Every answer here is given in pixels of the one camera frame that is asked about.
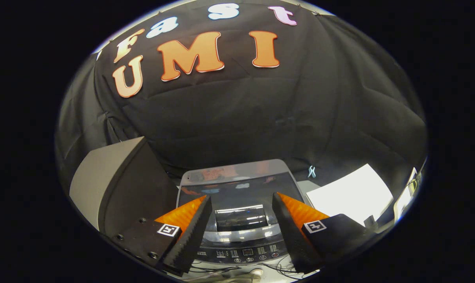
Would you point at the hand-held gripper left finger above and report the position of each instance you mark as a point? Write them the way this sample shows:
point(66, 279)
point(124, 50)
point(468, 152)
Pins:
point(194, 232)

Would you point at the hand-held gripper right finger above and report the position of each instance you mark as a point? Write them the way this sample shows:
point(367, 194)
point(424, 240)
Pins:
point(292, 232)

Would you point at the dark transparent washing machine lid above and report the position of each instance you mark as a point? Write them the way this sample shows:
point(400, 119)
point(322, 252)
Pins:
point(241, 196)

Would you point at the light blue plastic clip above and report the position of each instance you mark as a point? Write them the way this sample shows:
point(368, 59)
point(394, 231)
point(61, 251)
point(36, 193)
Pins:
point(312, 171)

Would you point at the white flat board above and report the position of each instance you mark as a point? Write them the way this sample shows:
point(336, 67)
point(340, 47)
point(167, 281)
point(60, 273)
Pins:
point(351, 192)

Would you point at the grey box table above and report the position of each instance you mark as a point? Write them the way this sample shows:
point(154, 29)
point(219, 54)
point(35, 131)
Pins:
point(100, 173)

